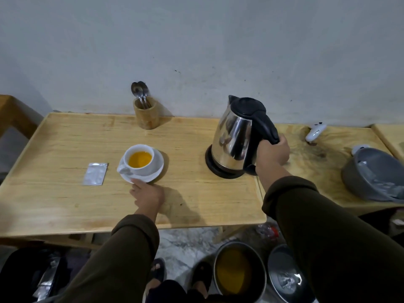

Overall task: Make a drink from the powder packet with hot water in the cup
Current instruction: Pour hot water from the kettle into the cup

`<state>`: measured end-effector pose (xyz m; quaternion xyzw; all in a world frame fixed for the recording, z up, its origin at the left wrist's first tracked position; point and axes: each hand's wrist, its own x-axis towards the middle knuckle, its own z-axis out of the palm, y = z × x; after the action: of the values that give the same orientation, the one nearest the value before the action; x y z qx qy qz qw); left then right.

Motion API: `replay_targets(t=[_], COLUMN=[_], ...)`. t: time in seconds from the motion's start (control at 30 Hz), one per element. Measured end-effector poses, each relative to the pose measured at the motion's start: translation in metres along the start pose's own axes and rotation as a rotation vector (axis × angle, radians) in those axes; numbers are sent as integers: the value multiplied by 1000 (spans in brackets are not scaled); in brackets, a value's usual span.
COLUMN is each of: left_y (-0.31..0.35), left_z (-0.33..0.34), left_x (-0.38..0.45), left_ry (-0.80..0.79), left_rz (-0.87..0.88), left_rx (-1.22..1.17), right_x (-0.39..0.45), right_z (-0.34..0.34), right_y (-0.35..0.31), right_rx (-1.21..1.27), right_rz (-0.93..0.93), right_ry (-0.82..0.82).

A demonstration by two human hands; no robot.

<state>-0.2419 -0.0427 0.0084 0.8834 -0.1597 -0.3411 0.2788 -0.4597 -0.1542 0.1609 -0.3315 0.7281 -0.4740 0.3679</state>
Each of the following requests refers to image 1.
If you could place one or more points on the white cup of tea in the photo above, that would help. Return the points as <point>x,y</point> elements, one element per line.
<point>139,160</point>

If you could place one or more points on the person's right fingers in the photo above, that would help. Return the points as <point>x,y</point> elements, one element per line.
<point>282,142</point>

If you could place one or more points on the silver foil packet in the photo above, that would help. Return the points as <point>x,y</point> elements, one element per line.
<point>47,277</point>

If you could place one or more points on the wooden utensil holder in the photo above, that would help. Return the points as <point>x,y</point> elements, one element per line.
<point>146,118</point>

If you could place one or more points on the clear plastic bottle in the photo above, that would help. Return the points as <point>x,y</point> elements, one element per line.
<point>268,231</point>

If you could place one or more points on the black kettle base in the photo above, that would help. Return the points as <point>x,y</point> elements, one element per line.
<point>214,168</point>

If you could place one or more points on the silver sachet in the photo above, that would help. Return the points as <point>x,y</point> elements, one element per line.
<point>95,174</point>

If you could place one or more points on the metal pot with yellow liquid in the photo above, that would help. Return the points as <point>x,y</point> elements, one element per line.
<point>235,271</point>

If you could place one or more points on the white handheld controller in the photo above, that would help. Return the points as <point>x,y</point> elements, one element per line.
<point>315,132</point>

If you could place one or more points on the person's left forearm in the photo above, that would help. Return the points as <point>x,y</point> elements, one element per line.
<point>126,255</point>

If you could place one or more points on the person's right hand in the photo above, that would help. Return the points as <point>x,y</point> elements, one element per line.
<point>272,156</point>

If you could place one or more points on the black bag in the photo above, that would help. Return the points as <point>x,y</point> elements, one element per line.
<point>17,274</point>

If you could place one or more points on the person's left hand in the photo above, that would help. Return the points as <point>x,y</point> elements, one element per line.
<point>148,197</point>

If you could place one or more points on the person's right forearm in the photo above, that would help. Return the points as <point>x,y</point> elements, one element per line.
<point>331,242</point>

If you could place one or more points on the grey bin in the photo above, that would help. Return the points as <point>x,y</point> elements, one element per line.
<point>352,178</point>

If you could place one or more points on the person's dark trousers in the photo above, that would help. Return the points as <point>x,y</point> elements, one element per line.
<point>170,293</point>

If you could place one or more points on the person's left fingers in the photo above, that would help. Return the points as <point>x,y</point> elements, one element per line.
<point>136,188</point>

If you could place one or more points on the metal pot lid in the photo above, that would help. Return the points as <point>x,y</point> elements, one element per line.
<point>287,277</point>

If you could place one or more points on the black sandal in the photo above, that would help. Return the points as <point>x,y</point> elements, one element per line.
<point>158,269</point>
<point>202,272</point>

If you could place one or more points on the small white round object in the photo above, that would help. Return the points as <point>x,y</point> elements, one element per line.
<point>359,148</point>

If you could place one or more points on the white saucer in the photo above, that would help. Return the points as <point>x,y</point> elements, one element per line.
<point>157,168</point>

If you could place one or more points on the metal spoon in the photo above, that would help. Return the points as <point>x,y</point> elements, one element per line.
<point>137,90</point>
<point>144,88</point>

